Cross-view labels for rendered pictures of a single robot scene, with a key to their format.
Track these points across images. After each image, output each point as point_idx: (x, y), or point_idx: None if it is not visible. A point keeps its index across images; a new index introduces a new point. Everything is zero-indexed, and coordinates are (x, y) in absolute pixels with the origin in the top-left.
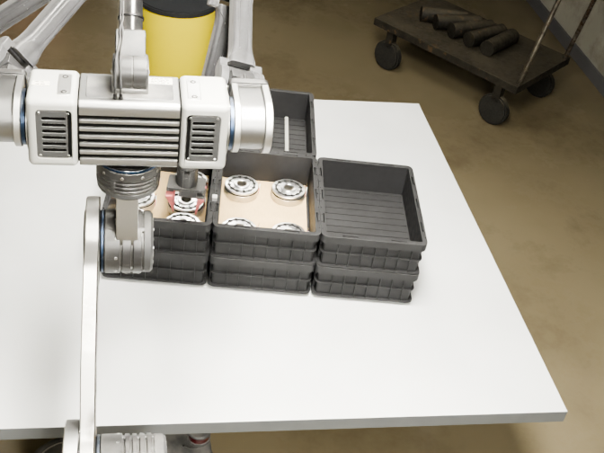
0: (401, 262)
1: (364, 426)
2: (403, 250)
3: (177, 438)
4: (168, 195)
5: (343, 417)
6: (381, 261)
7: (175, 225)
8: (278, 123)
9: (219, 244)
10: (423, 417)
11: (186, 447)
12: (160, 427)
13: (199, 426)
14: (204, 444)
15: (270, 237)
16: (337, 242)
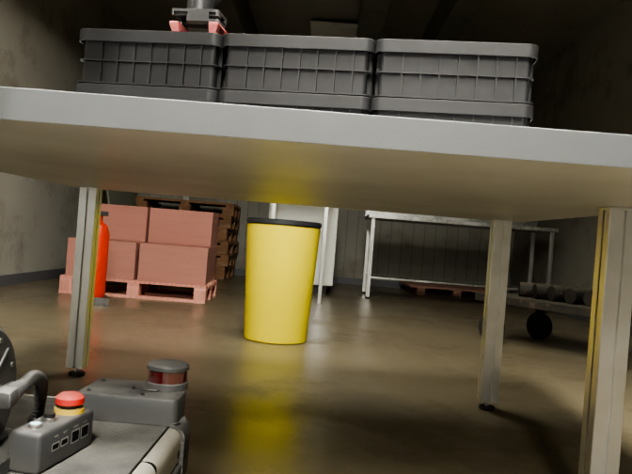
0: (501, 86)
1: (449, 148)
2: (501, 55)
3: (129, 384)
4: (173, 21)
5: (402, 118)
6: (470, 85)
7: (172, 35)
8: None
9: (232, 71)
10: (577, 134)
11: (138, 389)
12: (23, 98)
13: (101, 104)
14: (171, 387)
15: (302, 47)
16: (399, 47)
